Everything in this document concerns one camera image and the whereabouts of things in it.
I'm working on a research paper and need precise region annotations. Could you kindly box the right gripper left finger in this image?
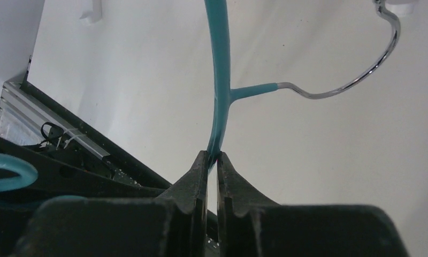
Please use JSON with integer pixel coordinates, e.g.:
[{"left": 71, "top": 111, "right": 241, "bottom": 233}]
[{"left": 12, "top": 150, "right": 209, "bottom": 256}]

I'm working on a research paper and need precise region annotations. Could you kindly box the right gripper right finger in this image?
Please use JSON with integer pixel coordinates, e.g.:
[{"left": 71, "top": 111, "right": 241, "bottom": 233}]
[{"left": 217, "top": 153, "right": 409, "bottom": 256}]

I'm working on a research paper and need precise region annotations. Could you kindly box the blue wire hanger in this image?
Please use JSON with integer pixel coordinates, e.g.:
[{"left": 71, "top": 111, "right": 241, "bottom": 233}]
[{"left": 0, "top": 1, "right": 401, "bottom": 192}]

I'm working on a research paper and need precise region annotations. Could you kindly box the right rack foot white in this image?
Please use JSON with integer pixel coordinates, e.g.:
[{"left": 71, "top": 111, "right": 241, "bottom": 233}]
[{"left": 385, "top": 0, "right": 419, "bottom": 17}]

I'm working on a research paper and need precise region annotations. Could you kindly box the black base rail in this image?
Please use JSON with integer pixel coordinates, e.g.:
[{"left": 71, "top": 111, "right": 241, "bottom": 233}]
[{"left": 0, "top": 79, "right": 220, "bottom": 257}]

